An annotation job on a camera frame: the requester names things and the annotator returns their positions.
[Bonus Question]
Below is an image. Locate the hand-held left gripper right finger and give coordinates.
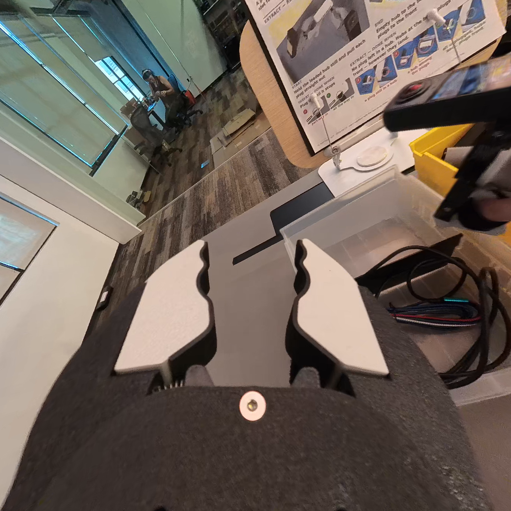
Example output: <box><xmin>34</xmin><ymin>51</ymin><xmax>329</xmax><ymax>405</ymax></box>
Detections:
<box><xmin>285</xmin><ymin>239</ymin><xmax>390</xmax><ymax>389</ymax></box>

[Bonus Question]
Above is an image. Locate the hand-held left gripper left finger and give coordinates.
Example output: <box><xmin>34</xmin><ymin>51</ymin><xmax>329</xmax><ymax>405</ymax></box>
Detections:
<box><xmin>114</xmin><ymin>240</ymin><xmax>218</xmax><ymax>386</ymax></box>

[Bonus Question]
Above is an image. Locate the yellow plastic bin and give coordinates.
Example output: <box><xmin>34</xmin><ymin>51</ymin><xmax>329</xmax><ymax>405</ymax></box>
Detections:
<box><xmin>409</xmin><ymin>124</ymin><xmax>511</xmax><ymax>244</ymax></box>

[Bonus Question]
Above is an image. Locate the clear plastic bin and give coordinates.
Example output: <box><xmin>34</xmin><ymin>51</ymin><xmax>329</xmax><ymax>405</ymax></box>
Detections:
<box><xmin>279</xmin><ymin>166</ymin><xmax>511</xmax><ymax>406</ymax></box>

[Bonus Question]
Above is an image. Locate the person's right hand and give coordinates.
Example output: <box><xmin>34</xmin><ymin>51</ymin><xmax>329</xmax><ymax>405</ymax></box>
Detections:
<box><xmin>477</xmin><ymin>197</ymin><xmax>511</xmax><ymax>222</ymax></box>

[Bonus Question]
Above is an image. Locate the black bin divider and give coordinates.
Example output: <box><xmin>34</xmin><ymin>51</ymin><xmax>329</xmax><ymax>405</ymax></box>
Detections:
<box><xmin>355</xmin><ymin>233</ymin><xmax>464</xmax><ymax>297</ymax></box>

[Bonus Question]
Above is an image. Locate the black desk mat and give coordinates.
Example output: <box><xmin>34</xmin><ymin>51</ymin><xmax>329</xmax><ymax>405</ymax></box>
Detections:
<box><xmin>233</xmin><ymin>184</ymin><xmax>334</xmax><ymax>266</ymax></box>

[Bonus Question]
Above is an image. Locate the white metal document stand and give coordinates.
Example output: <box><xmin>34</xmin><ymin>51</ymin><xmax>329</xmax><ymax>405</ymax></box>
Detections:
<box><xmin>317</xmin><ymin>8</ymin><xmax>458</xmax><ymax>198</ymax></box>

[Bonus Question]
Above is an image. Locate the printed instruction sheet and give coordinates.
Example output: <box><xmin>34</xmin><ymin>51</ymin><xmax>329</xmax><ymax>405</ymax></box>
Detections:
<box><xmin>245</xmin><ymin>0</ymin><xmax>505</xmax><ymax>154</ymax></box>

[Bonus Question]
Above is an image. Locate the black office chair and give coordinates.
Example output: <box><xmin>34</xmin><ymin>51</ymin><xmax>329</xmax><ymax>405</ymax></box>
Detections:
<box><xmin>164</xmin><ymin>76</ymin><xmax>203</xmax><ymax>129</ymax></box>
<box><xmin>130</xmin><ymin>108</ymin><xmax>183</xmax><ymax>166</ymax></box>

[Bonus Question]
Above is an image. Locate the cardboard box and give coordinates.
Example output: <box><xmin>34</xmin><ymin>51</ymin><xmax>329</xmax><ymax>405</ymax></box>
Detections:
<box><xmin>209</xmin><ymin>108</ymin><xmax>272</xmax><ymax>168</ymax></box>

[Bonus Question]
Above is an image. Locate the large window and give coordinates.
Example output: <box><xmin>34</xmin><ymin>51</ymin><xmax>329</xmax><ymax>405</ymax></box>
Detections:
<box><xmin>0</xmin><ymin>20</ymin><xmax>128</xmax><ymax>176</ymax></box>

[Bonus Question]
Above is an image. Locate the tangle of assorted cables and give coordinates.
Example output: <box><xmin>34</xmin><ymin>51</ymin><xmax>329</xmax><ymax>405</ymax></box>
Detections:
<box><xmin>355</xmin><ymin>245</ymin><xmax>504</xmax><ymax>390</ymax></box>

